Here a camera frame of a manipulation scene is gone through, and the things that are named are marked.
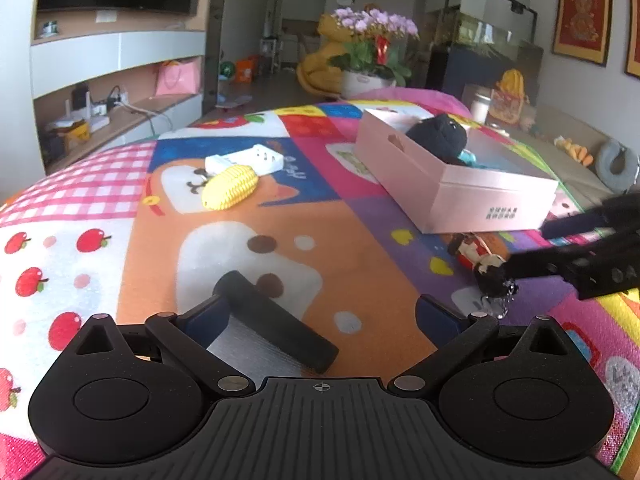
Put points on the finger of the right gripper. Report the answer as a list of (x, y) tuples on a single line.
[(585, 222), (556, 260)]

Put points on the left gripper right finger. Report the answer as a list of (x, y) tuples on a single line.
[(460, 341)]

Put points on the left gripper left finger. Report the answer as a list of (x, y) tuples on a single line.
[(184, 339)]

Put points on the doll figure keychain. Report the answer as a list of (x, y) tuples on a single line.
[(497, 288)]

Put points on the black cylinder handle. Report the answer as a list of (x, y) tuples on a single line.
[(275, 324)]

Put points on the black plush toy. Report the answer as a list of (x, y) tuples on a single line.
[(442, 136)]

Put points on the pink cardboard box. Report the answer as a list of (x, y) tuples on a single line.
[(504, 192)]

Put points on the grey neck pillow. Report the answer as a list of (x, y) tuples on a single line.
[(617, 167)]

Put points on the beige sofa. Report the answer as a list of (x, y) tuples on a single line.
[(566, 144)]

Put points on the red snack bag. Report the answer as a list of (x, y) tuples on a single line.
[(506, 108)]

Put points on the white cylinder cup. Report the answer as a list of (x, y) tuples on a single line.
[(480, 106)]

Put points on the yellow corn toy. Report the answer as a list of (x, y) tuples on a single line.
[(229, 188)]

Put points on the colourful cartoon play mat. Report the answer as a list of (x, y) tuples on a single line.
[(124, 232)]

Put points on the white power adapter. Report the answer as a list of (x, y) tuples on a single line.
[(264, 161)]

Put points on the glass fish tank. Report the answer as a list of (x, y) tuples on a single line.
[(477, 41)]

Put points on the potted pink flower plant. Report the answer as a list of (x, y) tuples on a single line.
[(372, 59)]

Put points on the pink gift bag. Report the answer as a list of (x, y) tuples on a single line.
[(179, 78)]

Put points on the yellow plush bear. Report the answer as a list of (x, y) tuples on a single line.
[(314, 73)]

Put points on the red framed wall picture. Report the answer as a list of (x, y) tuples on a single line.
[(583, 30)]

